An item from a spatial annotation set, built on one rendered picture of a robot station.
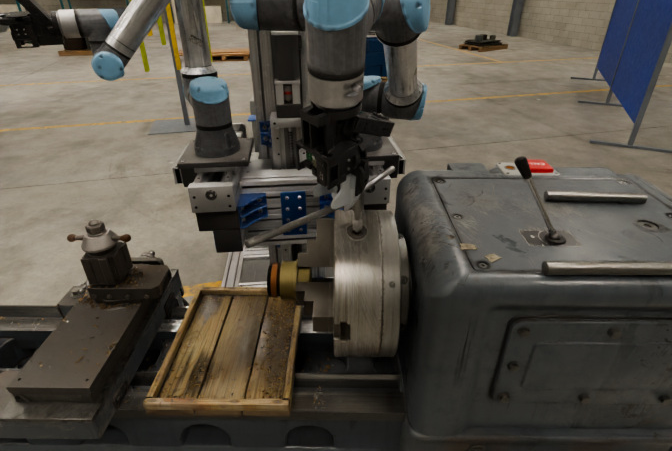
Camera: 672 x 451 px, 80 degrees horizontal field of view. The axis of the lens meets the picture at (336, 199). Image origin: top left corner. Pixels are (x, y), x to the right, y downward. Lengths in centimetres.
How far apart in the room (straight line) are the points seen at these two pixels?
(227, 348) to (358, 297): 42
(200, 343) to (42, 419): 32
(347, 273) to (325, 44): 42
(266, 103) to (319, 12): 102
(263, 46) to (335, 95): 95
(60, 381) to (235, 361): 34
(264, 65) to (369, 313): 98
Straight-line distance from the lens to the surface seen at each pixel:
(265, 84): 148
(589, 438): 105
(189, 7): 144
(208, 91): 132
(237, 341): 107
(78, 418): 100
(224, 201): 129
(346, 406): 96
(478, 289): 67
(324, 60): 51
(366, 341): 80
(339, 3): 49
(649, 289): 80
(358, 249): 76
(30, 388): 104
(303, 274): 88
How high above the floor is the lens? 166
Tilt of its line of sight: 28 degrees down
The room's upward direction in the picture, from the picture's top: straight up
